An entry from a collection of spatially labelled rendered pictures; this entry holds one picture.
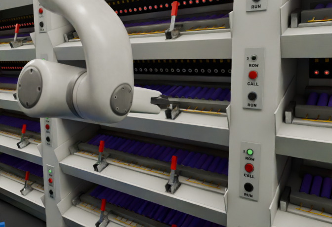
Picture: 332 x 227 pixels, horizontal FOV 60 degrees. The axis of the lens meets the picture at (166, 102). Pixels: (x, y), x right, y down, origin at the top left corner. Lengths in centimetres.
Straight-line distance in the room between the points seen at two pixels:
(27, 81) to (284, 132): 47
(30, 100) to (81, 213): 72
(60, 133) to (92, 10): 69
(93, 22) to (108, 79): 7
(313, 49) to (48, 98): 46
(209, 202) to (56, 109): 44
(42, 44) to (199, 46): 58
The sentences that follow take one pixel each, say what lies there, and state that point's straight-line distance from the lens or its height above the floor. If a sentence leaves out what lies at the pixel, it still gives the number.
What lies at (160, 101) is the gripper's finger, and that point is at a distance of 58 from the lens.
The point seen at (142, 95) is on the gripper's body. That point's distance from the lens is 54.
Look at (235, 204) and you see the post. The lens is 69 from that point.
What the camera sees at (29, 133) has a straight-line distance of 131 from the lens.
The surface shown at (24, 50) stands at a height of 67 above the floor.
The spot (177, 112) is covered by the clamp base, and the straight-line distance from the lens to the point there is 72.
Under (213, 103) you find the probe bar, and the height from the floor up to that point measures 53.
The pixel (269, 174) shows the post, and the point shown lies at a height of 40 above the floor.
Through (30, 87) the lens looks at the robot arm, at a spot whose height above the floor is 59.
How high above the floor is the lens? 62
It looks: 8 degrees down
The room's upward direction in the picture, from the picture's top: straight up
